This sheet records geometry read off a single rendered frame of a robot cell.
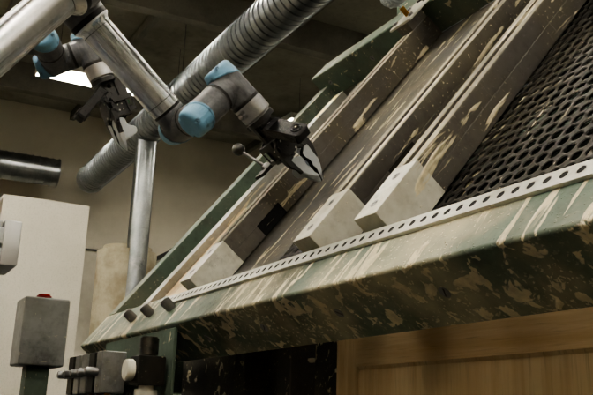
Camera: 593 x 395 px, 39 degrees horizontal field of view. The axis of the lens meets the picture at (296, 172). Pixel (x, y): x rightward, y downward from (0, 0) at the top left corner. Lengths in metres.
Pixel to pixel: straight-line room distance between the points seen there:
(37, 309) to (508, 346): 1.44
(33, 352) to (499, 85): 1.44
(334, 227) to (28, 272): 4.60
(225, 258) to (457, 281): 1.00
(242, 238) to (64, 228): 4.11
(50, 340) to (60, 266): 3.61
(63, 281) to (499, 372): 4.87
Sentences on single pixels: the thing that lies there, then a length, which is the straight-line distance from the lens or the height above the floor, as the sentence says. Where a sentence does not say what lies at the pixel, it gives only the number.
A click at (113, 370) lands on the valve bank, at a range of 1.95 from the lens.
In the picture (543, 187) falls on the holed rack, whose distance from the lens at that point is 0.98.
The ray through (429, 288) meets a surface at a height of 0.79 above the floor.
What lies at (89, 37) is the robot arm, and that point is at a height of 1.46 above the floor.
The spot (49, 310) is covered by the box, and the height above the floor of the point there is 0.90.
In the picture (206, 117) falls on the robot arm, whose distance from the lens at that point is 1.90.
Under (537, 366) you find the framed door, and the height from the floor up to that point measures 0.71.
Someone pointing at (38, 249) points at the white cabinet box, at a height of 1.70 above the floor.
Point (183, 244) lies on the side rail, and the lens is 2.61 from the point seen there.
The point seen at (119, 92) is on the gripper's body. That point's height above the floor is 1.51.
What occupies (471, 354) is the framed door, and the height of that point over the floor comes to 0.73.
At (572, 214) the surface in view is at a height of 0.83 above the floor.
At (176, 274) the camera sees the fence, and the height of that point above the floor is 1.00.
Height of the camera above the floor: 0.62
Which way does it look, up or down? 17 degrees up
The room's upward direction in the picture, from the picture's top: 2 degrees clockwise
